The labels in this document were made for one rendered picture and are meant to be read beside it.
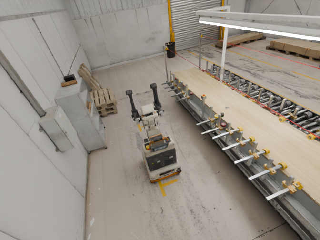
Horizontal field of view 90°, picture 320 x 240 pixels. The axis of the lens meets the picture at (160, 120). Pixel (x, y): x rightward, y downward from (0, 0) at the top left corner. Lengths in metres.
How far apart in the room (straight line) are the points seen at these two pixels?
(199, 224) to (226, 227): 0.38
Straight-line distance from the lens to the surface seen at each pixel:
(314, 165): 2.77
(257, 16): 2.43
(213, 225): 2.95
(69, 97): 3.48
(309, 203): 2.62
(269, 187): 2.59
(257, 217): 3.14
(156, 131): 2.93
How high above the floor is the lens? 2.79
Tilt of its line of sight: 38 degrees down
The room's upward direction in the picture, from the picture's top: 10 degrees counter-clockwise
